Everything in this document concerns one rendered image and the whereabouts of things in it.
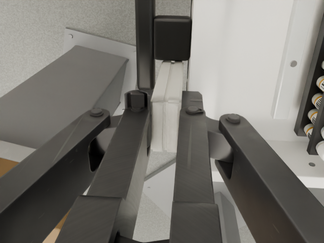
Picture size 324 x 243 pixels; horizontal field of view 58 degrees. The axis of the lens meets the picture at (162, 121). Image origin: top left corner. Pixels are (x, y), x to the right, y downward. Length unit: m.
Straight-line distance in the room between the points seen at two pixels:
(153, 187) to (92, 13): 0.80
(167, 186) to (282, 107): 1.15
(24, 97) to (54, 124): 0.13
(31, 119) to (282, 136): 0.51
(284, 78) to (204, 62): 0.12
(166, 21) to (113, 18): 0.96
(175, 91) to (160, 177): 1.23
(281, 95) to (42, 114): 0.53
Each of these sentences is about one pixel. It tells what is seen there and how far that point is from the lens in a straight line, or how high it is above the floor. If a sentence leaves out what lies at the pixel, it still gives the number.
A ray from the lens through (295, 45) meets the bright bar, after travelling 0.27.
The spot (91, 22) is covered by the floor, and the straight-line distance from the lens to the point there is 1.17.
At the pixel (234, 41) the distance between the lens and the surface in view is 0.27.
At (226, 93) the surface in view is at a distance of 0.29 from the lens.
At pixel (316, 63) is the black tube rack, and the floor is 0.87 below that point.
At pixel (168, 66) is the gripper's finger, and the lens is 0.19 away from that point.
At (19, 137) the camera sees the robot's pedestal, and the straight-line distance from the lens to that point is 0.61.
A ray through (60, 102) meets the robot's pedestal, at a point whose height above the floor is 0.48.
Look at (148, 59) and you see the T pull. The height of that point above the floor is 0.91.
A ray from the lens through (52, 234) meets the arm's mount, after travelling 0.41.
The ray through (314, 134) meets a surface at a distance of 0.25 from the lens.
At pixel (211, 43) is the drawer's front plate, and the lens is 0.18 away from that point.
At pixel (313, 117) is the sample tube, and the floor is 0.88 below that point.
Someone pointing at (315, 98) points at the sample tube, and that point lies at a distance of 0.27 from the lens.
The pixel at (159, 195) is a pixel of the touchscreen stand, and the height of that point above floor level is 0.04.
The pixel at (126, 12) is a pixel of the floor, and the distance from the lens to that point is 1.13.
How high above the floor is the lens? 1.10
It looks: 62 degrees down
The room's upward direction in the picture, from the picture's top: 170 degrees counter-clockwise
